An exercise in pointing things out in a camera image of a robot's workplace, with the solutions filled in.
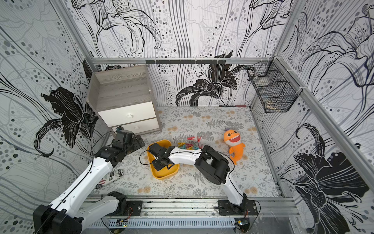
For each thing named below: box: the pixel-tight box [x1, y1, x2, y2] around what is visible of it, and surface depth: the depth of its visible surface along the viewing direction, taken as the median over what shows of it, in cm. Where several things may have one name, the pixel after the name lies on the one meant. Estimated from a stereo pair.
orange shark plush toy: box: [223, 129, 246, 166], surface depth 93 cm
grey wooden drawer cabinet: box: [86, 64, 162, 137], surface depth 88 cm
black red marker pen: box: [218, 104, 247, 108], surface depth 125 cm
